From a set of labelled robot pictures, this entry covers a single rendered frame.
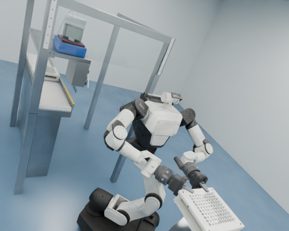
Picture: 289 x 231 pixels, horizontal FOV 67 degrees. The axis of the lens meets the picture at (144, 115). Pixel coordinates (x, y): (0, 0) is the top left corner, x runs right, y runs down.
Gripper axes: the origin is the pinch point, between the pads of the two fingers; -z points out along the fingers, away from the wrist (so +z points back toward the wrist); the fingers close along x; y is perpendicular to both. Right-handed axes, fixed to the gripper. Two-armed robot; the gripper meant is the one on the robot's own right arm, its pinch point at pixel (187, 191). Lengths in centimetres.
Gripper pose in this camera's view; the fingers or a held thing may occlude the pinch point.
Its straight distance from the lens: 121.8
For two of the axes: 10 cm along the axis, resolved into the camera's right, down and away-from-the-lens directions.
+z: -7.9, -4.8, 3.8
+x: -3.5, 8.6, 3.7
